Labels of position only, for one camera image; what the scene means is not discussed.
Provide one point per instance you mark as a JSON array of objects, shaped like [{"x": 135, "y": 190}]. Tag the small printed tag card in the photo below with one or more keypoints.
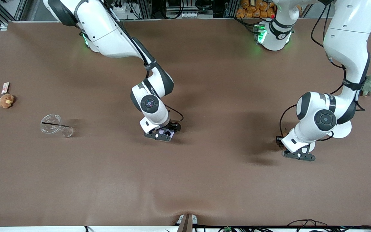
[{"x": 5, "y": 87}]

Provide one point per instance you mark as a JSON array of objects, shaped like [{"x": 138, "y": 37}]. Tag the lavender flip phone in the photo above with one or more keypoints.
[{"x": 167, "y": 132}]

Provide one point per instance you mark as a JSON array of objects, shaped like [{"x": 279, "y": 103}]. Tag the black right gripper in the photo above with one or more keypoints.
[{"x": 173, "y": 126}]

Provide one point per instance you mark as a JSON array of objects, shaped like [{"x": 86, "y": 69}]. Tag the black drinking straw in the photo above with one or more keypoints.
[{"x": 55, "y": 124}]

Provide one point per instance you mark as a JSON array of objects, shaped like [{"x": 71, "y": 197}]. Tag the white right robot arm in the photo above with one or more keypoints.
[{"x": 108, "y": 32}]

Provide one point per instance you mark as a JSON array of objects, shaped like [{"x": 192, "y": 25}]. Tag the white power strip with plugs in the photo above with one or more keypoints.
[{"x": 122, "y": 8}]

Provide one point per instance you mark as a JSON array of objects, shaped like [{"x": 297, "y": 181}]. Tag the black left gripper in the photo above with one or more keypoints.
[{"x": 279, "y": 140}]

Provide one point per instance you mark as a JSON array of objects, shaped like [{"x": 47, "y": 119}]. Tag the clear plastic lidded cup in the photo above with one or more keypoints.
[{"x": 51, "y": 129}]

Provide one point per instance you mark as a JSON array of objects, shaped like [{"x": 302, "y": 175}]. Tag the brown plush toy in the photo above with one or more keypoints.
[{"x": 6, "y": 101}]

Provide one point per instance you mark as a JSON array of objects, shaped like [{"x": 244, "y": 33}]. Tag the orange plush toys pile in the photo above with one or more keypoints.
[{"x": 256, "y": 9}]

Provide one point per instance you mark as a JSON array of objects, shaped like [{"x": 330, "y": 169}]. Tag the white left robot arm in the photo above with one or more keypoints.
[{"x": 349, "y": 32}]

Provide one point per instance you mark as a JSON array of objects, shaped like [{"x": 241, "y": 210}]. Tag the white round-head desk lamp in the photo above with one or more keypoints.
[{"x": 343, "y": 130}]

